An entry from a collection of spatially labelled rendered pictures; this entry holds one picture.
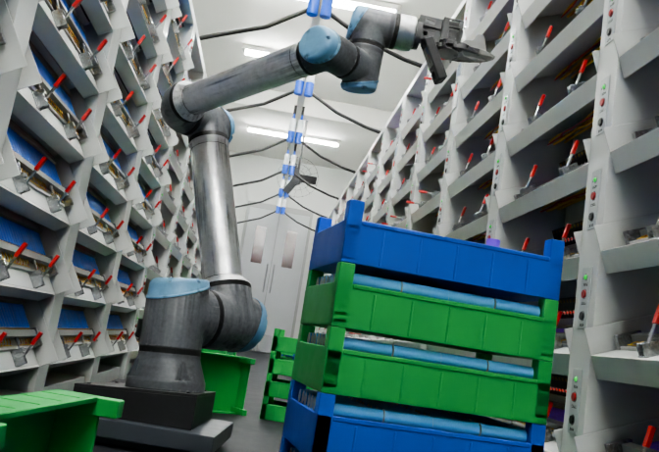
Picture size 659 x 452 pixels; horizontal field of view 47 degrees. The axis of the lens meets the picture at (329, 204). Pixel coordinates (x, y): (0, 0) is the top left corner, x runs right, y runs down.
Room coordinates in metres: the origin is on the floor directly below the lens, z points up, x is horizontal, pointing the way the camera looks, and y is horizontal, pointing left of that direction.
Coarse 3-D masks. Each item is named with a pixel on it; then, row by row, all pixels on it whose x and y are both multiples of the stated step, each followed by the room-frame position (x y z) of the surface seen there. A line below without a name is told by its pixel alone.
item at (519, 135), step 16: (592, 80) 1.56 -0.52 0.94; (576, 96) 1.65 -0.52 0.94; (592, 96) 1.58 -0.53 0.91; (560, 112) 1.75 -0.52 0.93; (576, 112) 1.68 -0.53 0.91; (592, 112) 1.82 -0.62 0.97; (512, 128) 2.13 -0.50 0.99; (528, 128) 1.96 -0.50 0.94; (544, 128) 1.86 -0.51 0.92; (560, 128) 2.02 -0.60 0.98; (576, 128) 1.94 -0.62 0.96; (512, 144) 2.09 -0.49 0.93; (528, 144) 1.99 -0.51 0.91
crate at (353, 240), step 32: (320, 224) 1.11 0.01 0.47; (352, 224) 0.93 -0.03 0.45; (320, 256) 1.06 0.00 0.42; (352, 256) 0.94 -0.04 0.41; (384, 256) 0.94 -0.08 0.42; (416, 256) 0.95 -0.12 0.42; (448, 256) 0.96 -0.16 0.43; (480, 256) 0.97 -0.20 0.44; (512, 256) 0.98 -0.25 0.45; (544, 256) 0.99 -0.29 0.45; (448, 288) 1.07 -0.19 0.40; (480, 288) 1.00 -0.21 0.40; (512, 288) 0.98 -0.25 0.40; (544, 288) 0.99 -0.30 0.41
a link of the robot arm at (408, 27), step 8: (408, 16) 1.78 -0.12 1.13; (400, 24) 1.76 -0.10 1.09; (408, 24) 1.76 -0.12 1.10; (416, 24) 1.77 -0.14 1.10; (400, 32) 1.77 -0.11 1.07; (408, 32) 1.77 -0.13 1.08; (416, 32) 1.78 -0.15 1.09; (400, 40) 1.78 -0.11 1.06; (408, 40) 1.78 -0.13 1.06; (400, 48) 1.80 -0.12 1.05; (408, 48) 1.80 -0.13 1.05
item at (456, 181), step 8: (496, 136) 2.23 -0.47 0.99; (496, 144) 2.23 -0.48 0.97; (488, 152) 2.38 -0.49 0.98; (488, 160) 2.32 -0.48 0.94; (472, 168) 2.49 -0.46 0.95; (480, 168) 2.41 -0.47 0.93; (488, 168) 2.33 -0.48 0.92; (448, 176) 2.83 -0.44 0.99; (456, 176) 2.83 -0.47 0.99; (464, 176) 2.60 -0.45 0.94; (472, 176) 2.51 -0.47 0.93; (480, 176) 2.44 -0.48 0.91; (488, 176) 2.70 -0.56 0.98; (448, 184) 2.83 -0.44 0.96; (456, 184) 2.71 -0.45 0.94; (464, 184) 2.62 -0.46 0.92; (472, 184) 2.82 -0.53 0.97; (488, 184) 2.74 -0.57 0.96; (448, 192) 2.83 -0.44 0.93; (456, 192) 2.73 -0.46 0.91
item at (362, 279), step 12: (324, 276) 1.06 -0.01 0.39; (360, 276) 0.95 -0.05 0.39; (372, 276) 0.95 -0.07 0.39; (384, 288) 0.95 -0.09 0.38; (396, 288) 0.96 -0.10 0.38; (408, 288) 0.96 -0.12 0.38; (420, 288) 0.96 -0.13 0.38; (432, 288) 0.97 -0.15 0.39; (456, 300) 0.97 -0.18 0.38; (468, 300) 0.97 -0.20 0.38; (480, 300) 0.98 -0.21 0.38; (492, 300) 0.98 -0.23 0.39; (504, 300) 0.99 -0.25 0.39; (516, 312) 0.99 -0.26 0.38; (528, 312) 0.99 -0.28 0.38
